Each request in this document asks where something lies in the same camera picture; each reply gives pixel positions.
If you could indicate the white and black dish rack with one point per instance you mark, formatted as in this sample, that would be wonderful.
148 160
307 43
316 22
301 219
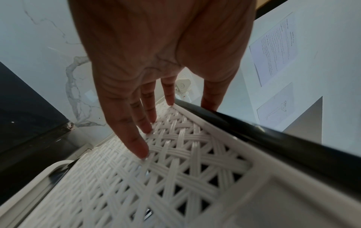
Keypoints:
197 160

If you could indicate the white printed paper sheet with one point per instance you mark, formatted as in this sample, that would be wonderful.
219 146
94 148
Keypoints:
276 49

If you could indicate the white power plug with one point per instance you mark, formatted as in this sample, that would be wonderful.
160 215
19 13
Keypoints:
183 84

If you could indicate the person's left hand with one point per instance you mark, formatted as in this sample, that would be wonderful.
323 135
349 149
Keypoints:
163 33

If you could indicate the white paper sheet with drawing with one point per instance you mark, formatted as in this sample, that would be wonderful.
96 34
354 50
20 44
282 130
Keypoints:
277 106

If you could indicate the white wall socket with plug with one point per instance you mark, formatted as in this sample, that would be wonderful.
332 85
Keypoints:
196 82

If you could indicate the black stone countertop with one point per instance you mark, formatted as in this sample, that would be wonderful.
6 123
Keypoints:
22 106

